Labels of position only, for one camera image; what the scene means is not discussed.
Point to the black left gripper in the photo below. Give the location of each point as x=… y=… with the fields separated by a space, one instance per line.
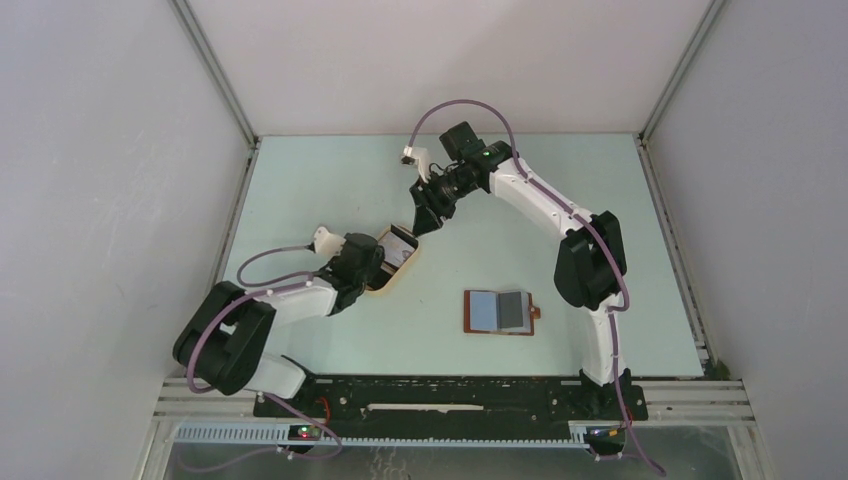
x=375 y=263

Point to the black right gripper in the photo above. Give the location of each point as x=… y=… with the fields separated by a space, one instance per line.
x=427 y=194

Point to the oval wooden tray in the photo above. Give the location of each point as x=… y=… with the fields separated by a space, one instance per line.
x=387 y=277

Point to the brown leather card holder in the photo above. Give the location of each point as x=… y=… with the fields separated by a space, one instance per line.
x=480 y=314

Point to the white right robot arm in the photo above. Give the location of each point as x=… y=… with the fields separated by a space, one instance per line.
x=590 y=263

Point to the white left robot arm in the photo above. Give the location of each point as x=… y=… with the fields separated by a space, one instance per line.
x=223 y=346

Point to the grey card in tray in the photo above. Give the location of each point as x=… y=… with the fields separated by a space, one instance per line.
x=399 y=245

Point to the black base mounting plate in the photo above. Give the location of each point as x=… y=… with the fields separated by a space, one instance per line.
x=466 y=407

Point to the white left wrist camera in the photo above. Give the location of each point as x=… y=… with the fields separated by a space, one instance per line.
x=327 y=243

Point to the light blue cable duct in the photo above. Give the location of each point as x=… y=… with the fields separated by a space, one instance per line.
x=278 y=435

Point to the left aluminium corner post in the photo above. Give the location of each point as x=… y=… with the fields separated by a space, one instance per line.
x=188 y=18

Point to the aluminium corner frame post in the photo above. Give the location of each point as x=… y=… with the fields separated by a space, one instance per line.
x=704 y=28

